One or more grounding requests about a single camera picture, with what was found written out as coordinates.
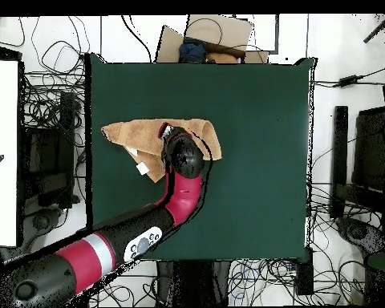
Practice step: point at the orange terry towel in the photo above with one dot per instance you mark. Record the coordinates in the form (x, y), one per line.
(138, 134)

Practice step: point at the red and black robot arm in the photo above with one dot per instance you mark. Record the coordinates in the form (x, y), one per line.
(183, 192)

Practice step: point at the dark blue cloth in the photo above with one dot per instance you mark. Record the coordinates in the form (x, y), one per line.
(192, 51)

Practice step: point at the orange cloth in box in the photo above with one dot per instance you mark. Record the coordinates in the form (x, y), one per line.
(221, 57)

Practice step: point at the dark green table cloth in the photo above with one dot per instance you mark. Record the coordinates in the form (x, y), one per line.
(260, 128)

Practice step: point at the brown cardboard box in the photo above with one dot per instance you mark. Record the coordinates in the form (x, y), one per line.
(221, 30)

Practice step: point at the black equipment rack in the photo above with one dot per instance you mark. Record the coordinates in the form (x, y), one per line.
(48, 160)

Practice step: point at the black upright stand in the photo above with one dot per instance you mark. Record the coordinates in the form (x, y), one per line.
(192, 279)

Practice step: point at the white board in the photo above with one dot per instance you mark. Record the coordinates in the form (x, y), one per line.
(1, 154)

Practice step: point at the black power adapter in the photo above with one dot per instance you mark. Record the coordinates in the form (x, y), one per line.
(348, 81)

